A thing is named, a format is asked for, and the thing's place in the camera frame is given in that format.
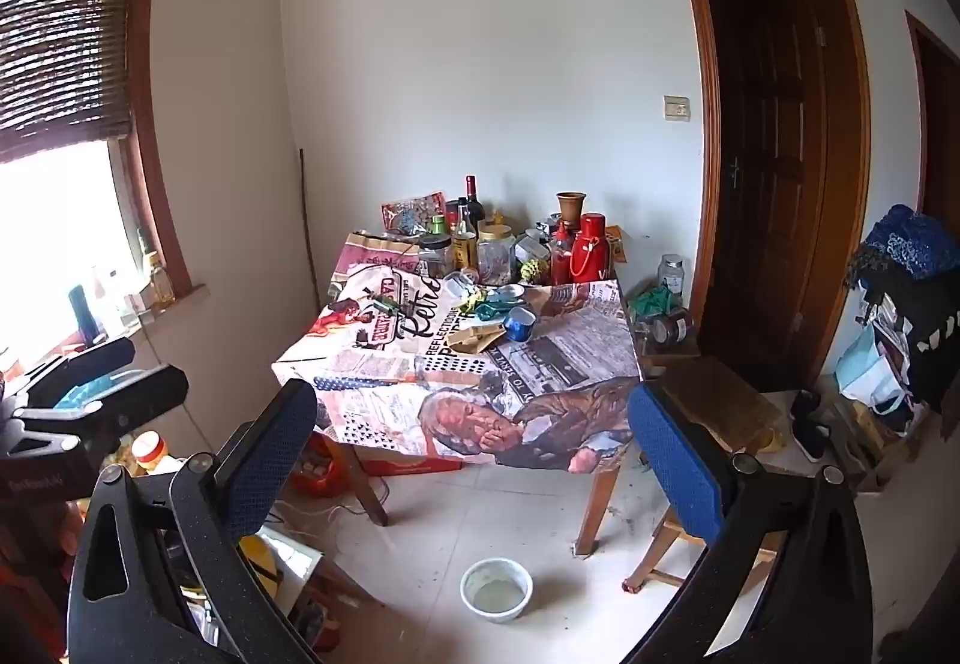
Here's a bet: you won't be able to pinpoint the red snack bag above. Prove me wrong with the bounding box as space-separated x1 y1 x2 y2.
381 191 449 238

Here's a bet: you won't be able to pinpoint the blue sequined cloth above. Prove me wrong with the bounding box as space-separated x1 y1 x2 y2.
859 205 960 283

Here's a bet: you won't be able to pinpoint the bamboo window blind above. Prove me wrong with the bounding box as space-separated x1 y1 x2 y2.
0 0 145 164

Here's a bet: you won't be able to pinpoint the blue enamel mug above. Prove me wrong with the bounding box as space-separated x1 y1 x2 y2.
502 306 538 343

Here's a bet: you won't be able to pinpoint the thin dark stick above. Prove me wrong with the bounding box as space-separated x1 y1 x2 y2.
298 148 320 305

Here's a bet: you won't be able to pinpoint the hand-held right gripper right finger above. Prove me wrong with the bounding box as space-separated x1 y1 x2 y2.
622 380 897 664

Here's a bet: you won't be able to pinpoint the tin can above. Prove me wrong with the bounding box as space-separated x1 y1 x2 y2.
649 308 695 347

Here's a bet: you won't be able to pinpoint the black clothes pile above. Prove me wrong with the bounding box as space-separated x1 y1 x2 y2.
855 274 960 411

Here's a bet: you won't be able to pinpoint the black shoe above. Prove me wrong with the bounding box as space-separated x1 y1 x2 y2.
789 389 833 462

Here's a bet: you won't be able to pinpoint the tan cardboard piece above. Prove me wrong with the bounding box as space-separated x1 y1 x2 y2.
450 325 505 356

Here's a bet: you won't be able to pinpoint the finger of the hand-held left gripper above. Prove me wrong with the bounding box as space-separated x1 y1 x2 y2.
13 364 188 449
25 337 137 408

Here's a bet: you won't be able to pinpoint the wooden door frame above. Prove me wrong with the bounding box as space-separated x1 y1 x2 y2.
904 10 960 224
670 0 873 402

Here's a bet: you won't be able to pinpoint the red thermos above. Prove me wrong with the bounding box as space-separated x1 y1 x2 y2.
571 212 613 285

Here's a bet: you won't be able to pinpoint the wooden stool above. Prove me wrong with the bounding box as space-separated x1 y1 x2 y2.
621 345 785 594

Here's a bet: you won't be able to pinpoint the yellow liquid glass bottle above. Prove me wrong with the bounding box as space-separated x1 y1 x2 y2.
137 227 178 310

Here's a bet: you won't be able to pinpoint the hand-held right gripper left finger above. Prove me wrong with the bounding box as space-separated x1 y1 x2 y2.
67 379 331 664

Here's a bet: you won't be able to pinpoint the red basket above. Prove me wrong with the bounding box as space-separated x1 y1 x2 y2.
289 435 353 497

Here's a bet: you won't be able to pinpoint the blue face masks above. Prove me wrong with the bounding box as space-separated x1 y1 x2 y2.
835 323 908 417

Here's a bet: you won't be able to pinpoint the wine bottle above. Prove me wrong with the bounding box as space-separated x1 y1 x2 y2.
463 175 487 239

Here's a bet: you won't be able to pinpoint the printed tablecloth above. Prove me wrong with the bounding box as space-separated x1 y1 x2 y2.
271 230 644 477

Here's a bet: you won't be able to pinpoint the wooden window frame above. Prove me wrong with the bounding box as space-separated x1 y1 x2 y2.
75 0 200 307

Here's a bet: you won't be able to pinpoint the yellow label bottle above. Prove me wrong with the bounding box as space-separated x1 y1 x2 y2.
450 197 481 272

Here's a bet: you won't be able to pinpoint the dark bottle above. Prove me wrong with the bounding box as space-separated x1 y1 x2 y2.
67 285 99 347

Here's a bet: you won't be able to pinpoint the wooden table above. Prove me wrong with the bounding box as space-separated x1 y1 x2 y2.
270 229 646 557

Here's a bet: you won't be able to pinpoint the red sauce bottle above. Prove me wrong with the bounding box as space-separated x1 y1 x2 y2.
550 221 575 286

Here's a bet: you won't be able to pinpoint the pink brown paper bag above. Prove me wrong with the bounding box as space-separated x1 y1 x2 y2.
330 230 421 284

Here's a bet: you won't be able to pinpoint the orange lid jar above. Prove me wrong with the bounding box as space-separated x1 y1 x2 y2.
124 430 185 477

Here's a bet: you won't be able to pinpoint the white bowl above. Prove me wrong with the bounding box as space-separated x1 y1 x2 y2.
460 557 534 624

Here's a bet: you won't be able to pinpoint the black lid jar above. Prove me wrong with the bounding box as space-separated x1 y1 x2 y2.
417 233 455 280

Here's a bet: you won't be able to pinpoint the gold lid jar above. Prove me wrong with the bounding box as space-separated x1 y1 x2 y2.
477 223 516 287

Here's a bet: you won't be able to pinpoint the white cable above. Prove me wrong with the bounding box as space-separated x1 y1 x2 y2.
270 484 376 552

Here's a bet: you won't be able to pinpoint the dark wooden door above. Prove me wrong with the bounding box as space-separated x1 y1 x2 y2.
697 0 846 392

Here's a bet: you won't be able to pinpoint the yellow plastic object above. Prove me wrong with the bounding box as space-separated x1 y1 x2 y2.
240 535 287 605

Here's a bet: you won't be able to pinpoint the green plastic bag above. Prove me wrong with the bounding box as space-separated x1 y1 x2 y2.
626 285 680 328

